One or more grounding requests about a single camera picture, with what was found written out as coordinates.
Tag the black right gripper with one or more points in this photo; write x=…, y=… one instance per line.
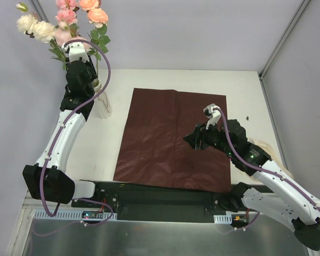
x=200, y=137

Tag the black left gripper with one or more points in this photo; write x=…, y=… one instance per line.
x=76, y=64

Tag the dark red wrapping paper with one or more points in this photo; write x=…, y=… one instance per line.
x=153, y=151

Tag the pink flower bouquet green leaves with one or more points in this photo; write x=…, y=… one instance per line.
x=62, y=36

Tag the white rose stem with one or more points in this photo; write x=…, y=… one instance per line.
x=42, y=31

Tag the cream printed ribbon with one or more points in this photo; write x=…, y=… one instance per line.
x=269, y=150

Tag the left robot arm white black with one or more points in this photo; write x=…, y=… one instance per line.
x=46, y=178

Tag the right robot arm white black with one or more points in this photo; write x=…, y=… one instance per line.
x=295, y=208

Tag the beige ceramic vase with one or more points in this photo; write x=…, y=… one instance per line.
x=102, y=104

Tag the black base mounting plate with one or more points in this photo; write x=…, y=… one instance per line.
x=132, y=202

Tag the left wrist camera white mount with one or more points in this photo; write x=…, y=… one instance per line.
x=76, y=51

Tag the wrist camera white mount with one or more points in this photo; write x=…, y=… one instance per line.
x=212, y=114
x=76, y=51

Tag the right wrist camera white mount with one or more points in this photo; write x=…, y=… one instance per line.
x=212, y=114

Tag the right side aluminium rail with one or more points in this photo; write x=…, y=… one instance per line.
x=273, y=122

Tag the right white cable duct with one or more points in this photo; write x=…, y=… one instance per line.
x=223, y=219

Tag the white cable duct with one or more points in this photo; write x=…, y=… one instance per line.
x=223, y=219
x=90, y=216

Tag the right aluminium frame post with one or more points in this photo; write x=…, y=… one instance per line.
x=285, y=36

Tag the left white cable duct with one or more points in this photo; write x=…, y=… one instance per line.
x=90, y=216

